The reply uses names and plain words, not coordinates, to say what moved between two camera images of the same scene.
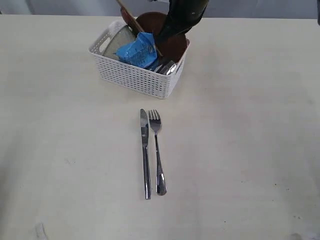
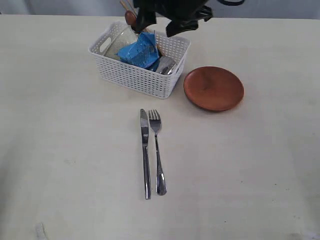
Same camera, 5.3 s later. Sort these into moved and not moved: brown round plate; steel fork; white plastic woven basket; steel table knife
Moved: brown round plate
Not moved: white plastic woven basket; steel fork; steel table knife
